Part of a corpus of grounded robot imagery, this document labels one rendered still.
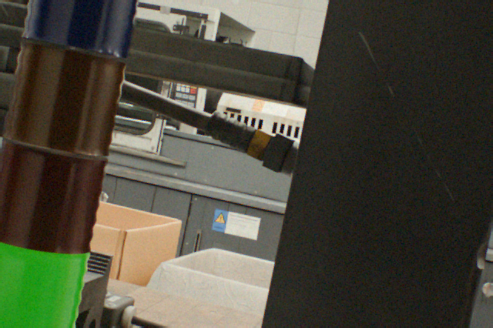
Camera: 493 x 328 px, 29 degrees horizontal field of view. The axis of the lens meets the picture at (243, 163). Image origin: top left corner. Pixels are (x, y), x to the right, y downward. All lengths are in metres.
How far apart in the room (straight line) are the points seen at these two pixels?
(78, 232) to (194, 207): 4.91
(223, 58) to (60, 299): 0.24
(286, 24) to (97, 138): 6.88
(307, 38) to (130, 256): 4.35
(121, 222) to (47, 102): 3.15
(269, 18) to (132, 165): 2.30
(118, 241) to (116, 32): 2.59
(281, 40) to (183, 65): 6.65
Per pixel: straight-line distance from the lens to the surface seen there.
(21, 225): 0.33
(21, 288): 0.33
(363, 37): 0.50
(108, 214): 3.48
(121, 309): 0.97
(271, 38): 7.21
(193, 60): 0.54
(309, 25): 7.10
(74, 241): 0.33
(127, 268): 2.95
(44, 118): 0.32
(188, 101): 5.14
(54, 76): 0.32
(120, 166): 5.38
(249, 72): 0.54
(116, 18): 0.33
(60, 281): 0.33
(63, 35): 0.32
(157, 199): 5.30
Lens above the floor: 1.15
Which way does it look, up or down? 3 degrees down
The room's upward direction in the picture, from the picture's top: 12 degrees clockwise
